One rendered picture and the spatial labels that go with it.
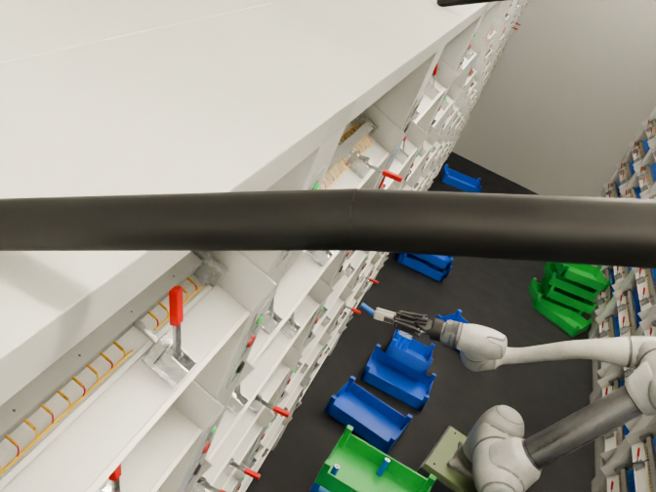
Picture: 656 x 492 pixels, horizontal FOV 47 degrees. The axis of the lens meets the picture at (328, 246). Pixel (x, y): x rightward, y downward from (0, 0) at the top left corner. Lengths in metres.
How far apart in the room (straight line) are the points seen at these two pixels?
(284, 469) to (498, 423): 0.77
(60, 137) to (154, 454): 0.48
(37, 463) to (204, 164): 0.26
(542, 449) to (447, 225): 2.30
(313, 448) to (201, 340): 2.17
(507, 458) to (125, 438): 2.00
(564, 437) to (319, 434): 0.95
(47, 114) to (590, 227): 0.39
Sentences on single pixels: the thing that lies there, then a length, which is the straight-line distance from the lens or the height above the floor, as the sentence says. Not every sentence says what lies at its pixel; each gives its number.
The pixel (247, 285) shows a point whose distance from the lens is 0.84.
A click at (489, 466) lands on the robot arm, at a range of 2.58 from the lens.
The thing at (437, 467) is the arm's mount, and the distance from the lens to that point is 2.80.
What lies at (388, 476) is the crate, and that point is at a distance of 2.37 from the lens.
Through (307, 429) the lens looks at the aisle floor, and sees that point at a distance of 3.00.
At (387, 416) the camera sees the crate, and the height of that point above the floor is 0.01.
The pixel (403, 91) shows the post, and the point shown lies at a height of 1.57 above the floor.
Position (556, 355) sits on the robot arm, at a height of 0.77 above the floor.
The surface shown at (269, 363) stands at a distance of 1.42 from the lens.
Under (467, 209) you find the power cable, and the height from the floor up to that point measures 1.83.
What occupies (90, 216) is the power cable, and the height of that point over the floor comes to 1.75.
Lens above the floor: 1.92
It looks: 27 degrees down
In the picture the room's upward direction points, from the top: 24 degrees clockwise
